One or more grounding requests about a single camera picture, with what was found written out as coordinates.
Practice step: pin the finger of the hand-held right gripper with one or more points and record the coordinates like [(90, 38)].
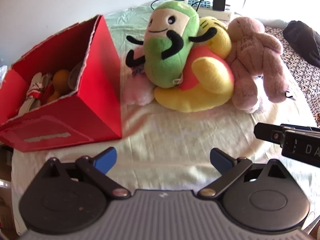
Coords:
[(268, 133), (302, 130)]

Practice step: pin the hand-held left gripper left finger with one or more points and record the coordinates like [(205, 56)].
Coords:
[(107, 159)]

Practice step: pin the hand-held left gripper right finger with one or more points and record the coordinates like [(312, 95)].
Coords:
[(220, 160)]

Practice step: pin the white plush rabbit dark bow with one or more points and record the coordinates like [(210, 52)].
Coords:
[(136, 92)]

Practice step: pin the yellow tiger plush toy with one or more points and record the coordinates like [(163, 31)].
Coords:
[(212, 80)]

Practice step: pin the red cardboard box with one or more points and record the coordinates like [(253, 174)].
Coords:
[(100, 80)]

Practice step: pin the pink brown plush bear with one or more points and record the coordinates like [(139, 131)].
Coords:
[(252, 50)]

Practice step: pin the green plush toy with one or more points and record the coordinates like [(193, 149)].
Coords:
[(162, 55)]

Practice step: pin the dark patterned blanket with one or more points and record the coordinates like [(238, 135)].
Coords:
[(297, 72)]

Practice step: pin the grey object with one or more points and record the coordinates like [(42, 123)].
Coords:
[(75, 76)]

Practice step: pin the orange toy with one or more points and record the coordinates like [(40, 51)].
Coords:
[(61, 80)]

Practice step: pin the white and red cloth item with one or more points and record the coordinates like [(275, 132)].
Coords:
[(35, 90)]

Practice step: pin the white power strip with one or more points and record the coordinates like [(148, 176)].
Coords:
[(226, 15)]

